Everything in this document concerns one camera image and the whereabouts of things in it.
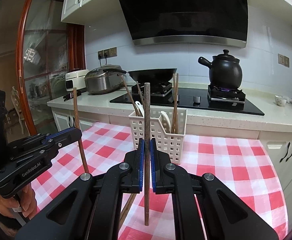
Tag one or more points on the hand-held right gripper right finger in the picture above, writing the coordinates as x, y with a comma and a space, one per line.
153, 170

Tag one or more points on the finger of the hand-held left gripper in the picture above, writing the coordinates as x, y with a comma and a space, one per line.
71, 133
53, 150

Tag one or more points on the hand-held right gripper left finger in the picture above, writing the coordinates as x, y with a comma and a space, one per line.
141, 170

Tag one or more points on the brown wooden chopstick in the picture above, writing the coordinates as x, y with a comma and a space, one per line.
174, 97
140, 92
76, 110
128, 92
147, 110
127, 206
177, 92

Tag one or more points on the white plastic utensil basket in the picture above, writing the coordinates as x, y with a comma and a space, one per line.
173, 142

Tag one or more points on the person's left hand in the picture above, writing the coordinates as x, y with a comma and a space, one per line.
29, 202

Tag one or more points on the white lower cabinet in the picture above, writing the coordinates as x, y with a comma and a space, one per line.
285, 160
63, 120

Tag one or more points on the dark patterned pouch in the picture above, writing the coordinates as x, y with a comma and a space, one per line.
71, 97

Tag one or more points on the white spoon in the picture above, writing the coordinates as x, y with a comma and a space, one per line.
139, 107
166, 118

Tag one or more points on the small white kitchen appliance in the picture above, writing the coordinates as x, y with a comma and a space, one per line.
72, 80

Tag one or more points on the silver rice cooker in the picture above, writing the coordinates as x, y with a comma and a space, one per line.
98, 81

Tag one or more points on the ornate cream chair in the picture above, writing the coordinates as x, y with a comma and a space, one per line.
16, 97

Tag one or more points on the red white checkered tablecloth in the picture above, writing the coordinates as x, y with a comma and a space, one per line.
223, 160

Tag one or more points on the black glass gas stove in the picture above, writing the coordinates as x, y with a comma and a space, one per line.
185, 100

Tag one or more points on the red-brown wooden glass door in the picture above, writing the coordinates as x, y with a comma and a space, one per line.
77, 47

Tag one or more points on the black wok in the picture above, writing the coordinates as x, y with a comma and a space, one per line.
156, 75

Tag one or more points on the black clay pot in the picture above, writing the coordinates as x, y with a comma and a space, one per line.
225, 72

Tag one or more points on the small white cup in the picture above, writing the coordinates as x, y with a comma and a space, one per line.
280, 101

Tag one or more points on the black range hood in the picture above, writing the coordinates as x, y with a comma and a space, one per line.
180, 12

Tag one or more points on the gold wall socket panel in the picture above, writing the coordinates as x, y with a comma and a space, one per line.
108, 52

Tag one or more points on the single gold wall socket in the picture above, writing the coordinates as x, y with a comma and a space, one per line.
283, 60

